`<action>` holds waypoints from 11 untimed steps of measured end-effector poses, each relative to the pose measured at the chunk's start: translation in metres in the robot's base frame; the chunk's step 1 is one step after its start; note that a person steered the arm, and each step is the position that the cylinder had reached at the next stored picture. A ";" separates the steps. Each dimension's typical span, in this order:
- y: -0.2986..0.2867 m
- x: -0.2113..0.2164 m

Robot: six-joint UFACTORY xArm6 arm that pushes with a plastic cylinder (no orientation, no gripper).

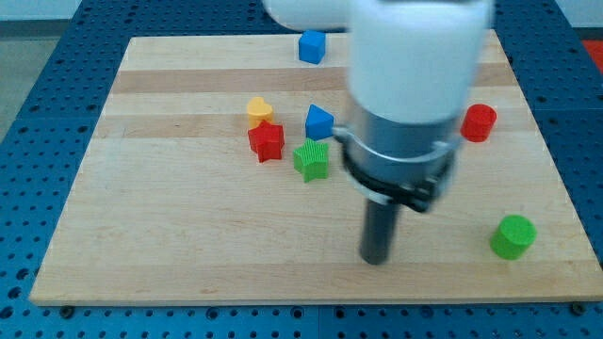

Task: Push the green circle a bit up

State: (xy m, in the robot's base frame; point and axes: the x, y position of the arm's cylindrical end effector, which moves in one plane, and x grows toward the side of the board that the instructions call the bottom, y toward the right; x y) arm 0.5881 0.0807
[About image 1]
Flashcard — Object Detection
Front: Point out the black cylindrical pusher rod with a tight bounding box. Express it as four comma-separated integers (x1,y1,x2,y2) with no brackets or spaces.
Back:
359,200,399,265

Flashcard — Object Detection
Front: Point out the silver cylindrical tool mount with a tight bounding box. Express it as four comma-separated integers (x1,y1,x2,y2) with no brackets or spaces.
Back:
333,99,462,213

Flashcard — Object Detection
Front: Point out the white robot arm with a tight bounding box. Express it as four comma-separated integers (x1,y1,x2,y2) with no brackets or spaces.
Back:
263,0,494,265

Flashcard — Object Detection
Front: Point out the red cylinder block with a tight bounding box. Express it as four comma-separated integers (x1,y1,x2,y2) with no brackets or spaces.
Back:
460,104,497,142

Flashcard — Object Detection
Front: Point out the green star block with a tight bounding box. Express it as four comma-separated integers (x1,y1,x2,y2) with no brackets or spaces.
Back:
293,138,329,183

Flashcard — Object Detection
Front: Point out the blue triangle block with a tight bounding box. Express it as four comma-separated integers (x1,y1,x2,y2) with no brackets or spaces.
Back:
304,105,334,140

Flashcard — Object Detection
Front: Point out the green cylinder block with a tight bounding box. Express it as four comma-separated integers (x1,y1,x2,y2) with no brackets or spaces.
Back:
490,215,538,260

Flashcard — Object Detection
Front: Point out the red star block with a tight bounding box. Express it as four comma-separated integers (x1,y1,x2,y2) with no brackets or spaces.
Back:
248,121,285,163

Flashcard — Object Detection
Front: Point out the blue cube block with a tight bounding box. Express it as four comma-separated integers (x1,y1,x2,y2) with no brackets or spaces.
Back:
298,30,326,64

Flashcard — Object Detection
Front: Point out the yellow heart block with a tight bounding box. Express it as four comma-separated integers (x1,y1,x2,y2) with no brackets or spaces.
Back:
247,97,274,129

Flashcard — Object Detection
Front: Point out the wooden board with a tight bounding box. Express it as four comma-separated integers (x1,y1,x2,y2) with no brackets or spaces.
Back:
29,32,602,306

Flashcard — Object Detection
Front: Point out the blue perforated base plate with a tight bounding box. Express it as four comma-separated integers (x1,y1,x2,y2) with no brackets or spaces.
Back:
1,0,602,338

